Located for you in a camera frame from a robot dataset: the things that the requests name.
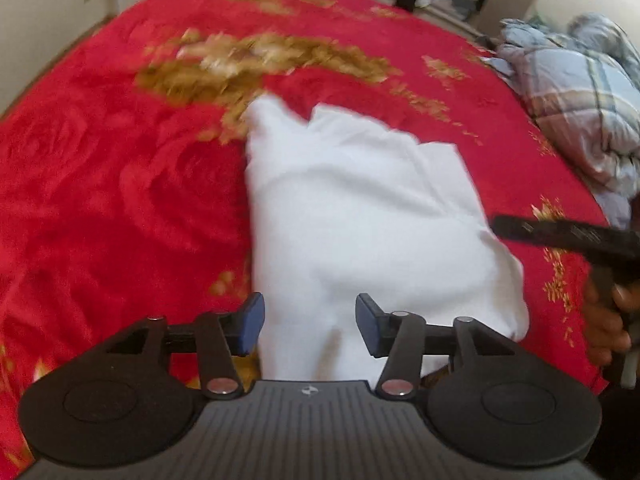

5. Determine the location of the white small garment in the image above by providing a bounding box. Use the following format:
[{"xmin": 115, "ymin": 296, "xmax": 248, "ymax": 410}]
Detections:
[{"xmin": 242, "ymin": 93, "xmax": 531, "ymax": 382}]

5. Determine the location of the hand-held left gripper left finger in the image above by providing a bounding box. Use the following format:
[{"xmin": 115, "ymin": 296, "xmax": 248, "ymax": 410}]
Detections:
[{"xmin": 98, "ymin": 291, "xmax": 266, "ymax": 402}]

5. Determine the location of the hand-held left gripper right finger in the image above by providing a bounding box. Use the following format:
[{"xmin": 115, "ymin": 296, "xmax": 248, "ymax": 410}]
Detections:
[{"xmin": 355, "ymin": 293, "xmax": 522, "ymax": 402}]

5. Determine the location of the person's right hand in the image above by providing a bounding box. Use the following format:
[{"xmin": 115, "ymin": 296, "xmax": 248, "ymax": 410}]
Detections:
[{"xmin": 583, "ymin": 269, "xmax": 633, "ymax": 367}]

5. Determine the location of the plaid quilt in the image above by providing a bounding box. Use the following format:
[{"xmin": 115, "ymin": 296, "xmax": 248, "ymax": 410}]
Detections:
[{"xmin": 484, "ymin": 12, "xmax": 640, "ymax": 197}]

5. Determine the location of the red floral blanket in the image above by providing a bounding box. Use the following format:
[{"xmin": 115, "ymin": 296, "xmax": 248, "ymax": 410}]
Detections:
[{"xmin": 0, "ymin": 0, "xmax": 621, "ymax": 480}]

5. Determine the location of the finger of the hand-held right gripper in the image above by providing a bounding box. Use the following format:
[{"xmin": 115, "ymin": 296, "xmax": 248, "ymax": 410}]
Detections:
[{"xmin": 492, "ymin": 214, "xmax": 581, "ymax": 252}]

